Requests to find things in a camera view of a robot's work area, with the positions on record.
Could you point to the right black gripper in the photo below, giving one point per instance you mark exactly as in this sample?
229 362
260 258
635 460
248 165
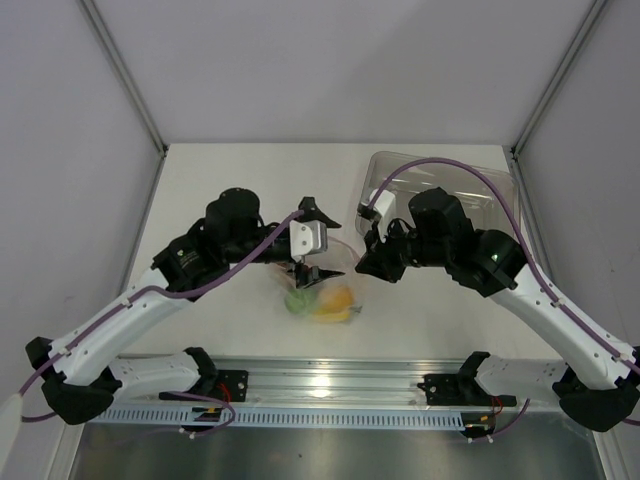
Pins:
378 259

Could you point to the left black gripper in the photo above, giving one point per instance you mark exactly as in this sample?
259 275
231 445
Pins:
312 275

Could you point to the green guava toy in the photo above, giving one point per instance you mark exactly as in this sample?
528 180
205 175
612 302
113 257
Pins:
300 302

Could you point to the yellow lemon toy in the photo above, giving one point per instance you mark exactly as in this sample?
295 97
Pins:
336 297

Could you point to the clear zip top bag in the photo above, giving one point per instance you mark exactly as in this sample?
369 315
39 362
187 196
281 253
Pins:
340 257

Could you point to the yellow mango toy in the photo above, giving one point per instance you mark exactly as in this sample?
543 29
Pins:
332 316

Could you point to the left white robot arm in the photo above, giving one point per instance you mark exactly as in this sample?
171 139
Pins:
82 372

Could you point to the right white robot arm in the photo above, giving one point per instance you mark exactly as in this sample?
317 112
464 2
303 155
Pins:
595 382

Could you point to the clear plastic tray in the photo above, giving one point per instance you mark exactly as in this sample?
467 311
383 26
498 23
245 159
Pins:
479 202

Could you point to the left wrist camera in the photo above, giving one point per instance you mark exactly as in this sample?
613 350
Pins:
307 238

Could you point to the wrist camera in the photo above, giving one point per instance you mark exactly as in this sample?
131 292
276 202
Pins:
307 238
379 210

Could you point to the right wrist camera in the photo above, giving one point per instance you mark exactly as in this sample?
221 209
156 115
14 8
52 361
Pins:
379 210

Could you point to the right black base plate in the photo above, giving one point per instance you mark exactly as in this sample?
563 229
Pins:
456 390

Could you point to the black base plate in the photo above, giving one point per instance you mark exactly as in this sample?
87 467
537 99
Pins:
230 386
456 390

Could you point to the aluminium mounting rail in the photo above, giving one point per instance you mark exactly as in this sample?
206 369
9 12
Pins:
286 383

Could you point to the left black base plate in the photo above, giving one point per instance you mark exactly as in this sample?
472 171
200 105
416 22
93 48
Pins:
230 386

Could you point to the white slotted cable duct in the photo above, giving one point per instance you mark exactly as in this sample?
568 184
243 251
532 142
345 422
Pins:
199 417

